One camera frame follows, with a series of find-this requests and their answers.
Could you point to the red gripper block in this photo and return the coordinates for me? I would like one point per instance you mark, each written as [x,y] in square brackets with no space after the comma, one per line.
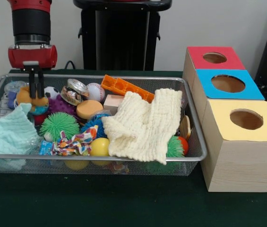
[45,56]

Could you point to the tan plush toy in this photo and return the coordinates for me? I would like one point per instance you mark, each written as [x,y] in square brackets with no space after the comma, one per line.
[24,95]

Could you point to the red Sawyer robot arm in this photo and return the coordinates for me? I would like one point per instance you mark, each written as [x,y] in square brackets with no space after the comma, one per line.
[31,21]

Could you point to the clear mesh bin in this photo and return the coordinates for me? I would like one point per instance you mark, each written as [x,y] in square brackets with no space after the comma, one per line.
[190,163]

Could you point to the wooden box with three holes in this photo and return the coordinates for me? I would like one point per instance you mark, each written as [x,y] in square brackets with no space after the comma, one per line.
[239,165]

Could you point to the small soccer ball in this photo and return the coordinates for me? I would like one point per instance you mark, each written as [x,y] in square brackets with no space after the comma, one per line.
[52,91]

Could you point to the small globe ball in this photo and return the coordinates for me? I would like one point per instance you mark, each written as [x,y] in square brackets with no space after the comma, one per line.
[41,110]

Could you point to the purple bumpy ball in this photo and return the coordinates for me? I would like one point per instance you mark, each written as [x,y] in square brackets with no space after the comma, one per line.
[62,105]

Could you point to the green spiky toy with eyes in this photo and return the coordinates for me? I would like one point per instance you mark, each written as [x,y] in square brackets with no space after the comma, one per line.
[58,126]

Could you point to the light blue cloth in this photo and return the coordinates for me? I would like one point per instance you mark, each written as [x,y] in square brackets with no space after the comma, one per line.
[8,134]

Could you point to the colourful patterned cloth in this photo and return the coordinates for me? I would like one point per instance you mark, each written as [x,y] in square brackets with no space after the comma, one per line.
[76,142]

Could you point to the orange plastic block tray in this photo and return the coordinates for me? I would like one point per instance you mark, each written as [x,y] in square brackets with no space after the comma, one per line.
[121,86]

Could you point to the yellow ball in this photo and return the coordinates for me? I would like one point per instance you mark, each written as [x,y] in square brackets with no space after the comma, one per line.
[99,147]

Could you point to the cream knitted cloth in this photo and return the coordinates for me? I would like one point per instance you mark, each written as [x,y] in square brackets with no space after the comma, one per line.
[138,127]

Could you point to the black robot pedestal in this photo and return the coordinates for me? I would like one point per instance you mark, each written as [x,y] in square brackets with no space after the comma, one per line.
[114,35]

